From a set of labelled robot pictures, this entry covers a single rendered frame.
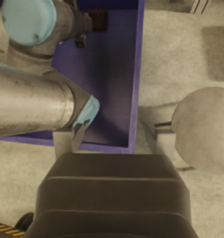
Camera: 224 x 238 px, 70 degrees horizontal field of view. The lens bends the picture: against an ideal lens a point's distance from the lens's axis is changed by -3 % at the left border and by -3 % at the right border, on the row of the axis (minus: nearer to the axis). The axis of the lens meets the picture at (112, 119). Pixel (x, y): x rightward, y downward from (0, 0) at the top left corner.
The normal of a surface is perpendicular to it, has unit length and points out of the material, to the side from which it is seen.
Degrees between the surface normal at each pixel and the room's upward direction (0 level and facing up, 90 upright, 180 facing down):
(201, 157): 0
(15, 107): 85
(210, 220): 0
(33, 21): 30
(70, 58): 0
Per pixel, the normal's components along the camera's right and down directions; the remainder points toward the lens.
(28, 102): 0.96, 0.02
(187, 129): -0.14, -0.14
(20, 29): -0.12, 0.38
